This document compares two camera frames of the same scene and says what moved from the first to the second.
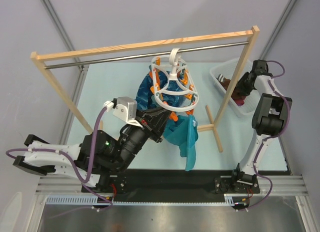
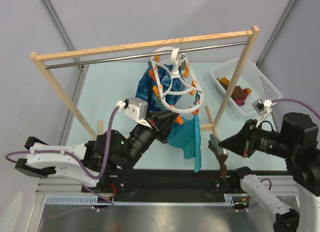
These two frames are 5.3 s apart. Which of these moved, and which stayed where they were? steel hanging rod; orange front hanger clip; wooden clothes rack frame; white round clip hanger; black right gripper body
Moved: black right gripper body; white round clip hanger; orange front hanger clip
Stayed: wooden clothes rack frame; steel hanging rod
